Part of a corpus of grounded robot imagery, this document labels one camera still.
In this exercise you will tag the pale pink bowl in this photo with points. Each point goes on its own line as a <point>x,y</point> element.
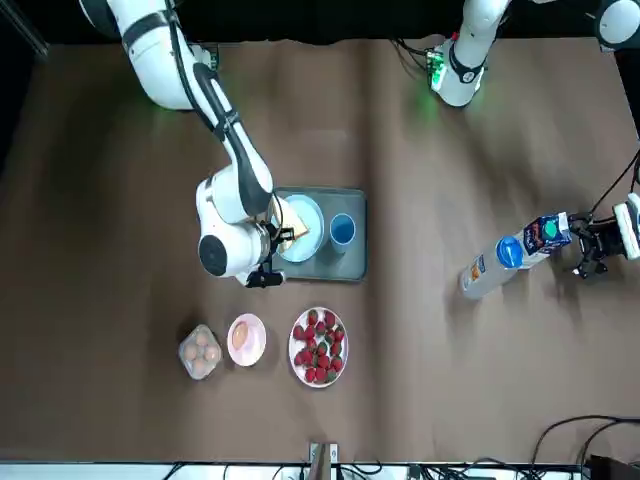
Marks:
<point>255,345</point>

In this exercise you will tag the aluminium corner rail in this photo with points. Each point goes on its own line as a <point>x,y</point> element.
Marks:
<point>25,31</point>

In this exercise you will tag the blue cup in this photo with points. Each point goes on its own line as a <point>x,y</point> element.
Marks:
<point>342,230</point>

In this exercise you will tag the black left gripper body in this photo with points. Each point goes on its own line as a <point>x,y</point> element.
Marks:
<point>607,240</point>

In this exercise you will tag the white strawberry plate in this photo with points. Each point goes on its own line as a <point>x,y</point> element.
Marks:
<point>291,347</point>

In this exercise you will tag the triangular sandwich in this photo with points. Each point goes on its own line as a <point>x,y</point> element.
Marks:
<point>300,227</point>

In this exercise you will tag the black wrist-mounted box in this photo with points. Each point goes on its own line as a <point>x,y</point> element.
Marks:
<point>265,277</point>

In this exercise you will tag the red strawberries pile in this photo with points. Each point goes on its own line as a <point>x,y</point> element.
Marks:
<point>320,360</point>

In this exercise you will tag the brown egg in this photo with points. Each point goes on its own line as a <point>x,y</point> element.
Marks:
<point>240,335</point>
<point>190,354</point>
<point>212,354</point>
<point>202,341</point>
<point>199,367</point>

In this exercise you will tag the black box red logo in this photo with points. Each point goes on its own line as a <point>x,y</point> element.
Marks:
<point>615,470</point>

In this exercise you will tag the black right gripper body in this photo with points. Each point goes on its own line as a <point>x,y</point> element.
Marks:
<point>271,245</point>

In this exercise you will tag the pale round plate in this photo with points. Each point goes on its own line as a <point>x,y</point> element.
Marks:
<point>310,249</point>

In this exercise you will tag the aluminium camera post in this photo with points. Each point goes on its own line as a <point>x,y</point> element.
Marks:
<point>322,460</point>

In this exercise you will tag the blue white milk carton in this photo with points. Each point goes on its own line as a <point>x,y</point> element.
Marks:
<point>547,235</point>

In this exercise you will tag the grey rectangular tray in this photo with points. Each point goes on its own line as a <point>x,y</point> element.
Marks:
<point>350,270</point>

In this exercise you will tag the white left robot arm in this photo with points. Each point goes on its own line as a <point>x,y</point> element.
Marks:
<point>467,65</point>

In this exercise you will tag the clear plastic egg box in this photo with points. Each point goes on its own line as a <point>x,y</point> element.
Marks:
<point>201,354</point>

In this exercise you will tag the clear bottle blue cap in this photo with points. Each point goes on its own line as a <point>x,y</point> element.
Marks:
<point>487,270</point>

